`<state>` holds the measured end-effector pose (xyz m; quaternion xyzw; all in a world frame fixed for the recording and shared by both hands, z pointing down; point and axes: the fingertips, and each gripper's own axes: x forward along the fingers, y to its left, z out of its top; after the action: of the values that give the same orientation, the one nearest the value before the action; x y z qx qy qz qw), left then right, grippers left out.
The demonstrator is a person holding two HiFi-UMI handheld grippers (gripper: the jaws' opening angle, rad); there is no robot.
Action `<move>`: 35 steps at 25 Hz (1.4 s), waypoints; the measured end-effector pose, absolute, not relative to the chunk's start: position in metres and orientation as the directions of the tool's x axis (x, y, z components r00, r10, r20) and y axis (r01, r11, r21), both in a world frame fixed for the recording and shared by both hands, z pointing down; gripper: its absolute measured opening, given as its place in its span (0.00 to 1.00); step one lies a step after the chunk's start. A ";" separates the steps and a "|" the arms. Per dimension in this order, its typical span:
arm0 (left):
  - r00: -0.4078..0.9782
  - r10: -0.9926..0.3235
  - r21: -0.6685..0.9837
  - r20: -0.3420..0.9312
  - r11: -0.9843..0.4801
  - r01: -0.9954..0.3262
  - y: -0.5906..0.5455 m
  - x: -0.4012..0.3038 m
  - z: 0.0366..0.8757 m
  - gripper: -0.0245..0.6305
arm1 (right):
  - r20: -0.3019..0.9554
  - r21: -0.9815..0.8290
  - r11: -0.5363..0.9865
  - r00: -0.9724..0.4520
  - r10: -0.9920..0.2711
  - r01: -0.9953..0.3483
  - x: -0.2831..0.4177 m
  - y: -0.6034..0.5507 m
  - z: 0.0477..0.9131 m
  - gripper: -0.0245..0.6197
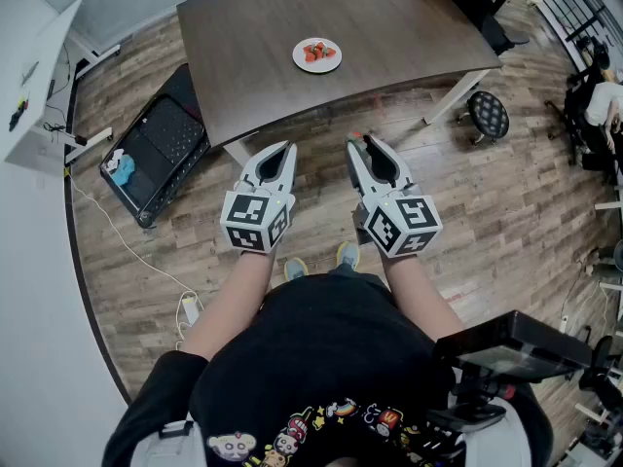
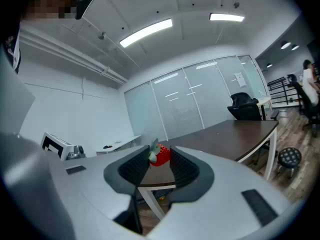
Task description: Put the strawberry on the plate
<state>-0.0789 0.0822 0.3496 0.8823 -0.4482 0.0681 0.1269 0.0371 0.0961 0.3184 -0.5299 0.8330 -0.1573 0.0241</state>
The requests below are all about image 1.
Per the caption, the person's left forearm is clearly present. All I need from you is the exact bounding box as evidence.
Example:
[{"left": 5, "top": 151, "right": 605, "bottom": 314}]
[{"left": 179, "top": 248, "right": 278, "bottom": 362}]

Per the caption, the grey shoulder strap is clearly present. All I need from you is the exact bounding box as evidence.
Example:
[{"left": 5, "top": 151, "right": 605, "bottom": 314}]
[
  {"left": 128, "top": 418, "right": 204, "bottom": 467},
  {"left": 461, "top": 396, "right": 532, "bottom": 467}
]

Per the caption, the person's right forearm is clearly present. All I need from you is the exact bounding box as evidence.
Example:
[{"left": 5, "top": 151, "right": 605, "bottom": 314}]
[{"left": 379, "top": 254, "right": 463, "bottom": 344}]

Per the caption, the blue cloth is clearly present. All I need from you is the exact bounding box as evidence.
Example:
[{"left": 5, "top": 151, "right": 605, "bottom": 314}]
[{"left": 115, "top": 155, "right": 137, "bottom": 187}]

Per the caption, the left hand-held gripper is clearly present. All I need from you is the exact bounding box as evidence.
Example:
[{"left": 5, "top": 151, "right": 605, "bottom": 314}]
[{"left": 220, "top": 140, "right": 298, "bottom": 255}]

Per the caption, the white desk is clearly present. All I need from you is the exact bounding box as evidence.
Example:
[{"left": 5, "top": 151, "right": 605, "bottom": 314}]
[{"left": 3, "top": 0, "right": 122, "bottom": 165}]

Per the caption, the white table leg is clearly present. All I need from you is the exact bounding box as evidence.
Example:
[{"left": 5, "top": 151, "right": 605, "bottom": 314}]
[
  {"left": 421, "top": 68, "right": 494, "bottom": 126},
  {"left": 222, "top": 132, "right": 260, "bottom": 168}
]

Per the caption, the open black case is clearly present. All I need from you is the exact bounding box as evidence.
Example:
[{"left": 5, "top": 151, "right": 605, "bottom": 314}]
[{"left": 98, "top": 63, "right": 212, "bottom": 230}]

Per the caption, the black chest-mounted screen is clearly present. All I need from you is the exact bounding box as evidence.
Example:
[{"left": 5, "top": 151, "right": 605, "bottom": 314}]
[{"left": 431, "top": 309, "right": 593, "bottom": 384}]

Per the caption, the grey yellow left shoe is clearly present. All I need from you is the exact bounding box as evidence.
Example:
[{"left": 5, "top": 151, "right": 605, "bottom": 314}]
[{"left": 283, "top": 257, "right": 310, "bottom": 282}]

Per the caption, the white power adapter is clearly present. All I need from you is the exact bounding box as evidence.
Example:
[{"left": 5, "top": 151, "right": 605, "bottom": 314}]
[{"left": 181, "top": 295, "right": 202, "bottom": 328}]

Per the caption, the grey yellow shoe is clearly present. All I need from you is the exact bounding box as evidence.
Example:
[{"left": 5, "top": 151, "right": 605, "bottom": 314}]
[
  {"left": 335, "top": 240, "right": 361, "bottom": 271},
  {"left": 283, "top": 257, "right": 310, "bottom": 282}
]

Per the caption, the black printed shirt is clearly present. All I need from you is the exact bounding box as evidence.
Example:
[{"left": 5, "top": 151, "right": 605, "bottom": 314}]
[{"left": 101, "top": 269, "right": 556, "bottom": 467}]

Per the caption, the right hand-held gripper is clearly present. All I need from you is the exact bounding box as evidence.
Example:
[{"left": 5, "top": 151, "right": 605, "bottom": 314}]
[{"left": 346, "top": 134, "right": 443, "bottom": 259}]

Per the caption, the black cable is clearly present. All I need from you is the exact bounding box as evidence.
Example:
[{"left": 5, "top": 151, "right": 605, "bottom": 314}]
[{"left": 42, "top": 41, "right": 89, "bottom": 147}]

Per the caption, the grey yellow right shoe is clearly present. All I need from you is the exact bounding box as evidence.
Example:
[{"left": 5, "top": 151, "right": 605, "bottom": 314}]
[{"left": 335, "top": 240, "right": 361, "bottom": 271}]

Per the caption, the white round plate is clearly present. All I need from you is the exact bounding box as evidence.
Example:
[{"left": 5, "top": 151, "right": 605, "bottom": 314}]
[{"left": 291, "top": 37, "right": 344, "bottom": 75}]

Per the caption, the black yellow marker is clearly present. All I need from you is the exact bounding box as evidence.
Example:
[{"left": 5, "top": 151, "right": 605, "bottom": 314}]
[{"left": 8, "top": 93, "right": 31, "bottom": 133}]

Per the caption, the black round stool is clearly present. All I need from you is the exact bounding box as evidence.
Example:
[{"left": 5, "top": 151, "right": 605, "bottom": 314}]
[{"left": 456, "top": 90, "right": 511, "bottom": 149}]

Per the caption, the white floor cable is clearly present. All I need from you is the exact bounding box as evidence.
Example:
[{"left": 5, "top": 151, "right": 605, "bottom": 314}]
[{"left": 64, "top": 165, "right": 205, "bottom": 352}]

